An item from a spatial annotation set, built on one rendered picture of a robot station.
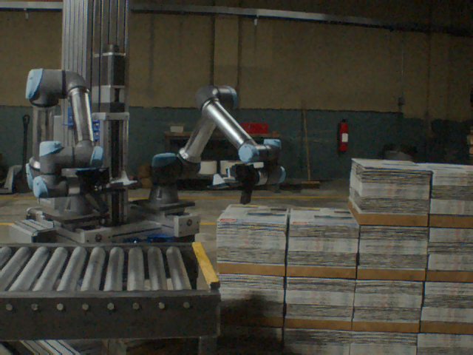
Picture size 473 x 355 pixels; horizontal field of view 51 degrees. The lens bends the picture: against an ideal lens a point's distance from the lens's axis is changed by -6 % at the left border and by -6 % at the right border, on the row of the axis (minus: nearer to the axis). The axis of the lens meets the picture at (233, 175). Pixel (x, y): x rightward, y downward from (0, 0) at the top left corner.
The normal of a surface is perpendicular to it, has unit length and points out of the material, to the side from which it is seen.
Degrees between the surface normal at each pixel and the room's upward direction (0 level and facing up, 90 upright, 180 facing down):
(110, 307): 90
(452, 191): 90
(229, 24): 90
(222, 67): 90
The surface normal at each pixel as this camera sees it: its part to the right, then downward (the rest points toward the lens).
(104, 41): 0.71, 0.11
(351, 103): 0.18, 0.13
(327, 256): -0.13, 0.12
